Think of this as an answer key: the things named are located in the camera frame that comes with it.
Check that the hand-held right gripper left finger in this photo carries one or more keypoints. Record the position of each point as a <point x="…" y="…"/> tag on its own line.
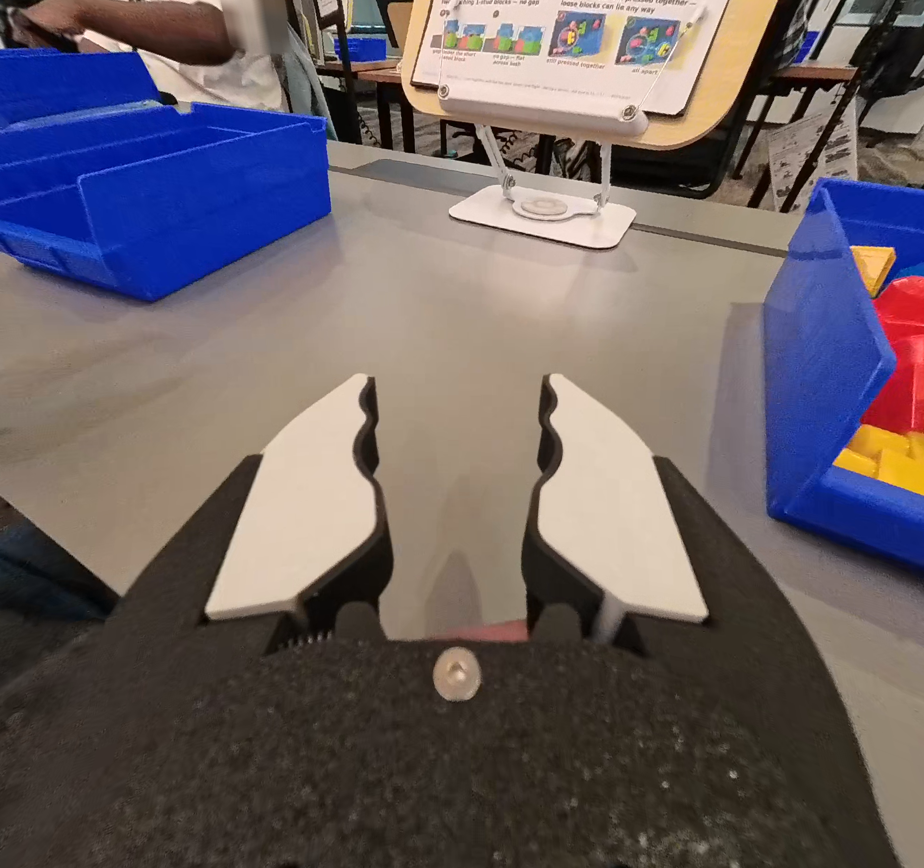
<point x="303" y="521"/>

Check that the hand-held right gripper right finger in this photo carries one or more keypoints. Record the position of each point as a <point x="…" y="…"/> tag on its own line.
<point x="613" y="521"/>

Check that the blue plastic bin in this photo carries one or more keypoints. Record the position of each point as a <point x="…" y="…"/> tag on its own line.
<point x="359" y="49"/>
<point x="72" y="81"/>
<point x="816" y="377"/>
<point x="202" y="218"/>

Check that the grey desk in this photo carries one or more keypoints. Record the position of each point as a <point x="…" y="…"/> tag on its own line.
<point x="469" y="305"/>

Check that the person's blue jeans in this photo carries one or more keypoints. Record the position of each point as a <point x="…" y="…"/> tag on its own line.
<point x="50" y="572"/>

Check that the person's dark sweatshirt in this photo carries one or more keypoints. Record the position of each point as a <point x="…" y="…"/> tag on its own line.
<point x="29" y="655"/>

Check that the denim jacket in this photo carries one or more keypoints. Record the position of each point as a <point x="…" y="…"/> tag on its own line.
<point x="310" y="88"/>

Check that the instruction sheet on stand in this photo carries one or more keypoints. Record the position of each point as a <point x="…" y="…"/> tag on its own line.
<point x="751" y="52"/>

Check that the clear framed instruction sheet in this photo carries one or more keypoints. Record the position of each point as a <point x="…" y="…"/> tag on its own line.
<point x="577" y="16"/>

